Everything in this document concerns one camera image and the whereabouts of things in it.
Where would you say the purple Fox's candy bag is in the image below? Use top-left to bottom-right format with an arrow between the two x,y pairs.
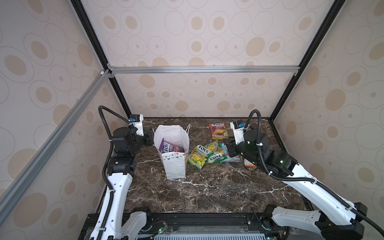
159,138 -> 184,154

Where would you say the white paper bag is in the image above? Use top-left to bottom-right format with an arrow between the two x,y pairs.
154,125 -> 191,180

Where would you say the yellow green Fox's candy bag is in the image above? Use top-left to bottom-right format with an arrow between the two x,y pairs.
188,151 -> 206,170

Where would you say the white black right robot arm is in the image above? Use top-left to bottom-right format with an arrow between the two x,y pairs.
224,130 -> 367,240

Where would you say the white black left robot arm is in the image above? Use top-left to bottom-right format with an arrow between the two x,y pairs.
89,126 -> 154,240

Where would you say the Fox's mint blossom candy bag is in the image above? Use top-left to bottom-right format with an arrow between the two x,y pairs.
218,142 -> 241,163

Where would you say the orange Fox's candy bag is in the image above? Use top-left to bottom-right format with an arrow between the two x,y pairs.
244,159 -> 257,168

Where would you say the Fox's fruits candy bag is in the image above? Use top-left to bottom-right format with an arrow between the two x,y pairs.
209,123 -> 229,140

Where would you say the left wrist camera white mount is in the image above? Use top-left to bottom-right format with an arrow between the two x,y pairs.
129,114 -> 144,137

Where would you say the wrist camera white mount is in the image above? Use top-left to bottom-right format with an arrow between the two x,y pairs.
230,120 -> 245,145
129,114 -> 144,137

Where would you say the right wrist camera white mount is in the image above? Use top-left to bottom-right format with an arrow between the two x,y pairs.
230,120 -> 245,145

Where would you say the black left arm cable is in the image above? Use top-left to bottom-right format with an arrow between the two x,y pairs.
94,105 -> 131,240

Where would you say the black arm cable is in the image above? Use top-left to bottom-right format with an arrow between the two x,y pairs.
243,109 -> 384,238
94,105 -> 131,240

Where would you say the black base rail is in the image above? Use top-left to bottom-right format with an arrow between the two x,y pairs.
78,211 -> 337,240

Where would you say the silver aluminium back rail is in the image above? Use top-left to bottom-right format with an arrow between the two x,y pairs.
110,65 -> 300,75

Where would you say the silver aluminium rail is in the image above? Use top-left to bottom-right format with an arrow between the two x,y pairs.
1,69 -> 111,225
110,65 -> 300,75

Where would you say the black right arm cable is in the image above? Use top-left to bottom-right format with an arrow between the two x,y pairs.
243,109 -> 384,238

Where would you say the silver aluminium left rail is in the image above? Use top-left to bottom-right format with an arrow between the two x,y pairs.
1,69 -> 111,225

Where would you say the black corner frame post left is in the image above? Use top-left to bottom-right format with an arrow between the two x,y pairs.
69,0 -> 131,116

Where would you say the black corner frame post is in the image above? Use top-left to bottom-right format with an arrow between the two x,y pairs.
269,0 -> 346,123
69,0 -> 131,116

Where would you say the black corner frame post right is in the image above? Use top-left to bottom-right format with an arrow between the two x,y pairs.
269,0 -> 346,123

